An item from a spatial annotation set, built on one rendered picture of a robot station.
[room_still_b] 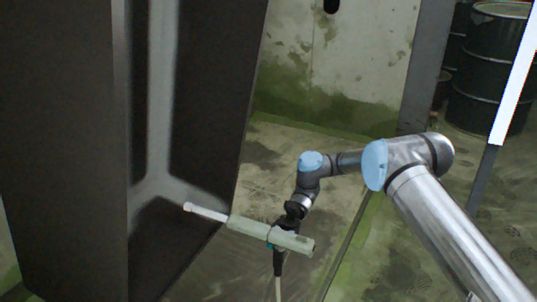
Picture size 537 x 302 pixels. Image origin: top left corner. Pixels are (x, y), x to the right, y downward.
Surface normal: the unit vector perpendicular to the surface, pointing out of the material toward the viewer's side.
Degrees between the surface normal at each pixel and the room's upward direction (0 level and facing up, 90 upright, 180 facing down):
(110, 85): 90
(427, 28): 90
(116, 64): 102
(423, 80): 90
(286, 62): 90
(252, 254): 0
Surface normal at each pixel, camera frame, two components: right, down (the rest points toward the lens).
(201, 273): 0.00, -0.86
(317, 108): -0.45, 0.46
